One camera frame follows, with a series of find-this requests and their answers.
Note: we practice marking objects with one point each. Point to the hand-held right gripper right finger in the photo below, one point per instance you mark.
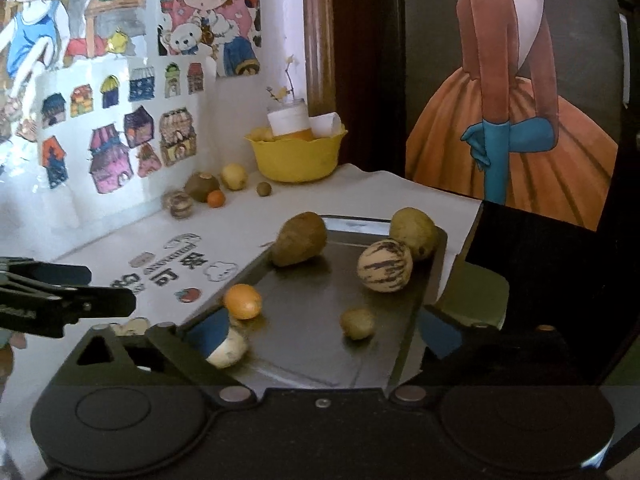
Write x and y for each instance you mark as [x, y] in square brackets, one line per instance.
[440, 335]

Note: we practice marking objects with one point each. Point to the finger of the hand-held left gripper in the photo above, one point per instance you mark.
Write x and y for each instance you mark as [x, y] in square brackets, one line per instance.
[55, 272]
[100, 302]

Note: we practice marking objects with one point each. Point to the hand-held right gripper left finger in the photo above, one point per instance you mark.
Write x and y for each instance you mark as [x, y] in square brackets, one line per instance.
[210, 332]

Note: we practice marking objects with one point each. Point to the pale beige fruit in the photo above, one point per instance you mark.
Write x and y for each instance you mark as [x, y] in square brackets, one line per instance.
[231, 351]

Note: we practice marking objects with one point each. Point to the small orange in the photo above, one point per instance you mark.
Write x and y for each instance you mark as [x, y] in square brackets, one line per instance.
[243, 301]
[216, 199]

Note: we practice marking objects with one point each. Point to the pale striped pepino melon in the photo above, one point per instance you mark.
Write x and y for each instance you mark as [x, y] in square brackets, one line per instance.
[385, 266]

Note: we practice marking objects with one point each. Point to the metal tray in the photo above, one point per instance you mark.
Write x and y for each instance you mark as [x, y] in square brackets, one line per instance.
[310, 340]

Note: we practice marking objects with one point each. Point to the yellow green guava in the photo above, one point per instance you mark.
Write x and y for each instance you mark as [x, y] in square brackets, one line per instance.
[415, 230]

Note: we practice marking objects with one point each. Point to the purple striped pepino melon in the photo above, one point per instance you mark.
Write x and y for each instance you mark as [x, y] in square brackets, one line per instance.
[178, 204]

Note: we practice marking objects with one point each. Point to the brown yellow mango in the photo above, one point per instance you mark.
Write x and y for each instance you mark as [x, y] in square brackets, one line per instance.
[299, 240]

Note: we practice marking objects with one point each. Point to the brown kiwi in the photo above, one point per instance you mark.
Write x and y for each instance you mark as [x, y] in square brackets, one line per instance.
[201, 186]

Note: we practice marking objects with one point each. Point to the person's left hand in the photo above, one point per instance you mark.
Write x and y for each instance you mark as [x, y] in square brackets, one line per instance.
[5, 365]

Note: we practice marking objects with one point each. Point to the translucent plastic container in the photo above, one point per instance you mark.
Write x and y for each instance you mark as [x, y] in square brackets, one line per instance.
[475, 295]

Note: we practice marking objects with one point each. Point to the white printed table cover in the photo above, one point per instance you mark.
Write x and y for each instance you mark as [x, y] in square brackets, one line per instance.
[165, 240]

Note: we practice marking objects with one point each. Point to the colourful houses drawing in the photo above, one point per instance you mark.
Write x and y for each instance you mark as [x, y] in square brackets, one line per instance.
[107, 155]

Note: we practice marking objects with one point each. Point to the yellow lemon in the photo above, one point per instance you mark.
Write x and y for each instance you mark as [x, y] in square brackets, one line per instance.
[234, 176]

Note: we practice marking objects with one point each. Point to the yellow scalloped bowl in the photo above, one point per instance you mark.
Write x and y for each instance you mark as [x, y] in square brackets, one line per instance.
[295, 160]

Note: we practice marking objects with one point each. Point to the orange dress lady poster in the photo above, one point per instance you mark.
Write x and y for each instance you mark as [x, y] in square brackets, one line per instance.
[450, 135]

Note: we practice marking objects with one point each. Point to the boy with fan drawing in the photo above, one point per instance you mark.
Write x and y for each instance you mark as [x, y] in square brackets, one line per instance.
[30, 30]

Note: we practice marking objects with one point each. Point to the dried flower twig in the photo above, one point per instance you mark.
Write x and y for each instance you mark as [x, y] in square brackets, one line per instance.
[281, 94]

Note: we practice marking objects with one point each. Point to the girl with teddy drawing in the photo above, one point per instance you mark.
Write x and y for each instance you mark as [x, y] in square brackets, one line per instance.
[210, 10]

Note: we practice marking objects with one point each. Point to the brown wooden frame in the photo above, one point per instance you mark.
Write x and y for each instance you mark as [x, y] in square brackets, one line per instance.
[318, 35]

